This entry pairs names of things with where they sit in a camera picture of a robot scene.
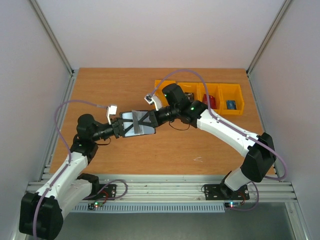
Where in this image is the aluminium frame post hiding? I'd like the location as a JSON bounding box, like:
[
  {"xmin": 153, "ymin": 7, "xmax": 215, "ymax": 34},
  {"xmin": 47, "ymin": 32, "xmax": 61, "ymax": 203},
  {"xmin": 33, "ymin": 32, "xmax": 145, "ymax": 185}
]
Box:
[
  {"xmin": 28, "ymin": 0, "xmax": 75, "ymax": 76},
  {"xmin": 246, "ymin": 0, "xmax": 294, "ymax": 78}
]

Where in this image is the black leather card holder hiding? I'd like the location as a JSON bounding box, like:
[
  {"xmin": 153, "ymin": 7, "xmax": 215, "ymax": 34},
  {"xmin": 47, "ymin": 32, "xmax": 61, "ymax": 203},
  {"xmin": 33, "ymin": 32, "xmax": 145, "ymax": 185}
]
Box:
[{"xmin": 119, "ymin": 110, "xmax": 156, "ymax": 137}]

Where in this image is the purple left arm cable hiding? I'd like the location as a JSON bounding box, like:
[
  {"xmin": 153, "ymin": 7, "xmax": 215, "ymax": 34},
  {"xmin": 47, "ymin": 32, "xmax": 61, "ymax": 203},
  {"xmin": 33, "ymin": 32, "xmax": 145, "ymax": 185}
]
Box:
[{"xmin": 32, "ymin": 99, "xmax": 108, "ymax": 240}]

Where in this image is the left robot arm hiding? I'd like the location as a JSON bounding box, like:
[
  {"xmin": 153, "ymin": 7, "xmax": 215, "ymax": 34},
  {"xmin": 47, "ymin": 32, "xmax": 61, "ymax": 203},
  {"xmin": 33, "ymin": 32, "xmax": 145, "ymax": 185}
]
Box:
[{"xmin": 18, "ymin": 112, "xmax": 137, "ymax": 240}]

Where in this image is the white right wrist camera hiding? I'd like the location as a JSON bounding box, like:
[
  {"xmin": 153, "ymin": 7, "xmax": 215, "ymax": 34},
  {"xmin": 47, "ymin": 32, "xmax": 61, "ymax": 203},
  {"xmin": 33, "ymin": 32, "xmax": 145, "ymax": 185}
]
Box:
[{"xmin": 144, "ymin": 93, "xmax": 163, "ymax": 111}]

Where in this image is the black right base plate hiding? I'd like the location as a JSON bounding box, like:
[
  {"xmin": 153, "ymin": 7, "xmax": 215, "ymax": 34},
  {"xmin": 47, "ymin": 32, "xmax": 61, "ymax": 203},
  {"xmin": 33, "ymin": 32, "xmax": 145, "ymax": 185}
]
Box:
[{"xmin": 201, "ymin": 184, "xmax": 250, "ymax": 201}]

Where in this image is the grey slotted cable duct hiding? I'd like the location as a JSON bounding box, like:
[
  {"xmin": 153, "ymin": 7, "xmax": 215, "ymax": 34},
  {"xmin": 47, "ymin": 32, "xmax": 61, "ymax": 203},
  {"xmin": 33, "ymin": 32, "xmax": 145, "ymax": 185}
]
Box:
[{"xmin": 71, "ymin": 202, "xmax": 225, "ymax": 214}]

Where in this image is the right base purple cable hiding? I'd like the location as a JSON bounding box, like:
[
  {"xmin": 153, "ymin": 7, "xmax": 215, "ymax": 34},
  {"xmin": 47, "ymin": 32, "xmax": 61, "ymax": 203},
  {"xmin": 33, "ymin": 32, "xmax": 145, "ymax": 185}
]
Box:
[{"xmin": 224, "ymin": 180, "xmax": 260, "ymax": 212}]

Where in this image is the aluminium frame post left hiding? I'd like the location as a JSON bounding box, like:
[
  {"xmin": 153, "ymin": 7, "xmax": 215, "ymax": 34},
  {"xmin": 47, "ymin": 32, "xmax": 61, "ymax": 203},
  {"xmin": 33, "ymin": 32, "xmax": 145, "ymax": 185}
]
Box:
[{"xmin": 28, "ymin": 0, "xmax": 75, "ymax": 76}]

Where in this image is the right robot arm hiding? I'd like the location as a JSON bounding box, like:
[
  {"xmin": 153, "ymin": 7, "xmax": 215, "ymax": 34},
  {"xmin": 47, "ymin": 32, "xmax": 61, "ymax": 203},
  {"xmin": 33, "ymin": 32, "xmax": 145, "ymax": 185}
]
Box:
[{"xmin": 133, "ymin": 83, "xmax": 277, "ymax": 199}]

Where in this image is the aluminium frame post right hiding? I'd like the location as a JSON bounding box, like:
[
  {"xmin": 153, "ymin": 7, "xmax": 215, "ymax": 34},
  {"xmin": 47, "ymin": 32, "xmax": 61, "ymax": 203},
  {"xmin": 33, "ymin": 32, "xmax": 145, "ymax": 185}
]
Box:
[{"xmin": 246, "ymin": 0, "xmax": 294, "ymax": 78}]

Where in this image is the red card in bin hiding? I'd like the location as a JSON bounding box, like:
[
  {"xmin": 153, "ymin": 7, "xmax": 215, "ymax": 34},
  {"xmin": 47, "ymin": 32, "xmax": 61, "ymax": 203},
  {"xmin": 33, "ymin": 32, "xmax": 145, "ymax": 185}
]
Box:
[{"xmin": 202, "ymin": 94, "xmax": 217, "ymax": 110}]

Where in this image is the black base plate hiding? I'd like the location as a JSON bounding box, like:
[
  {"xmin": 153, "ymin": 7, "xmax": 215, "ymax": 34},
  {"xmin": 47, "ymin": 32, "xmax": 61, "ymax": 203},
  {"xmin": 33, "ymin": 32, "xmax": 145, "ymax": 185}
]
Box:
[
  {"xmin": 201, "ymin": 184, "xmax": 250, "ymax": 201},
  {"xmin": 94, "ymin": 184, "xmax": 117, "ymax": 201}
]

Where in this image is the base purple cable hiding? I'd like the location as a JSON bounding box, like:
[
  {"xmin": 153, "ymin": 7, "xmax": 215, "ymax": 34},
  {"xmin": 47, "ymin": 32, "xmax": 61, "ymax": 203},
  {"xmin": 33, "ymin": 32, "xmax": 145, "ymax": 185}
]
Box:
[
  {"xmin": 224, "ymin": 180, "xmax": 260, "ymax": 212},
  {"xmin": 83, "ymin": 179, "xmax": 129, "ymax": 201}
]

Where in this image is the blue card in bin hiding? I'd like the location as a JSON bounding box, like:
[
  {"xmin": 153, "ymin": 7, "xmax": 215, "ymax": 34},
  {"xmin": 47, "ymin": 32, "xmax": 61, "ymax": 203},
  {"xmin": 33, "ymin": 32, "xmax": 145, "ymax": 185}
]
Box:
[{"xmin": 226, "ymin": 100, "xmax": 237, "ymax": 110}]

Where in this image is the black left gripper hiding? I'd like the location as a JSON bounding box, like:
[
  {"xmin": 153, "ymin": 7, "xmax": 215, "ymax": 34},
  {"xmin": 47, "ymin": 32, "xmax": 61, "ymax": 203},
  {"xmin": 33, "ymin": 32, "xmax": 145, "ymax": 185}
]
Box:
[{"xmin": 91, "ymin": 116, "xmax": 137, "ymax": 142}]

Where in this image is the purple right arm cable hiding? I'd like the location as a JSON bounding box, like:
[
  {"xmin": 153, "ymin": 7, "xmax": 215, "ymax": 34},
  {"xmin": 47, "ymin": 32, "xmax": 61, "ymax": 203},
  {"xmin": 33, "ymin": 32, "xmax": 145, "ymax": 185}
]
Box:
[{"xmin": 149, "ymin": 69, "xmax": 288, "ymax": 181}]

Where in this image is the black card in bin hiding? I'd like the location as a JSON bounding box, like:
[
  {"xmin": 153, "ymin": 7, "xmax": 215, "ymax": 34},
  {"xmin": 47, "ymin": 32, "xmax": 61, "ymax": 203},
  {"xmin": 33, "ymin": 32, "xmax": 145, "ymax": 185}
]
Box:
[{"xmin": 184, "ymin": 92, "xmax": 195, "ymax": 102}]

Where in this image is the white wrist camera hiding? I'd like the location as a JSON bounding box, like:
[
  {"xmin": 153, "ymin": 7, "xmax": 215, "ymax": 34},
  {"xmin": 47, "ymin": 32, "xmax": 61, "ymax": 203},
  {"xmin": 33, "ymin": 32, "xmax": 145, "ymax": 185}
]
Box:
[
  {"xmin": 106, "ymin": 104, "xmax": 118, "ymax": 125},
  {"xmin": 144, "ymin": 93, "xmax": 163, "ymax": 111}
]

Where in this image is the yellow bin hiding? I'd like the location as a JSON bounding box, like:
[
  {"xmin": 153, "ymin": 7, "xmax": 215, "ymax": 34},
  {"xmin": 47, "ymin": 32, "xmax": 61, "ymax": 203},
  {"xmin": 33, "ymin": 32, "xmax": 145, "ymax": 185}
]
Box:
[
  {"xmin": 196, "ymin": 82, "xmax": 223, "ymax": 115},
  {"xmin": 219, "ymin": 83, "xmax": 245, "ymax": 116},
  {"xmin": 177, "ymin": 82, "xmax": 200, "ymax": 101},
  {"xmin": 155, "ymin": 80, "xmax": 176, "ymax": 107}
]

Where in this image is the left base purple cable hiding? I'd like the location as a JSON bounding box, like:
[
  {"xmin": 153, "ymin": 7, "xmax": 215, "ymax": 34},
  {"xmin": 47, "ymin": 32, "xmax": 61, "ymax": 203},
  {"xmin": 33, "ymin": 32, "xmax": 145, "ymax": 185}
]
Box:
[{"xmin": 83, "ymin": 179, "xmax": 129, "ymax": 201}]

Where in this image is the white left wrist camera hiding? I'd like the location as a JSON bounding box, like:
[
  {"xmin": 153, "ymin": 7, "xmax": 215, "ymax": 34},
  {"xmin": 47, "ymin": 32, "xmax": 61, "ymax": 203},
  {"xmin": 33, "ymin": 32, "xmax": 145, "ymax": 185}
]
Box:
[{"xmin": 106, "ymin": 104, "xmax": 118, "ymax": 125}]

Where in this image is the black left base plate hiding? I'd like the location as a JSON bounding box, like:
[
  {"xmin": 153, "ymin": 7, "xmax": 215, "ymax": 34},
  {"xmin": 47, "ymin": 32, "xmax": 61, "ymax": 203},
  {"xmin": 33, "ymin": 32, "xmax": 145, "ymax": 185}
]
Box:
[{"xmin": 94, "ymin": 184, "xmax": 117, "ymax": 201}]

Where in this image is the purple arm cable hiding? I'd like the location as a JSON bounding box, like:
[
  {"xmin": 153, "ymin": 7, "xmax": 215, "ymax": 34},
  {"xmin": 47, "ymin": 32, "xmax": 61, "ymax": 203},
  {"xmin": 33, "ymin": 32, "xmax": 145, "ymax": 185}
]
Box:
[
  {"xmin": 32, "ymin": 99, "xmax": 108, "ymax": 240},
  {"xmin": 149, "ymin": 69, "xmax": 288, "ymax": 181}
]

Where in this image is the aluminium rail base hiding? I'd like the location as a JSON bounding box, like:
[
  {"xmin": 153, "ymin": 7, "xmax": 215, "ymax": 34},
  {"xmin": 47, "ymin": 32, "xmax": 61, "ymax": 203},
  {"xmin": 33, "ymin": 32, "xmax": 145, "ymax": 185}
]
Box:
[{"xmin": 22, "ymin": 173, "xmax": 298, "ymax": 203}]

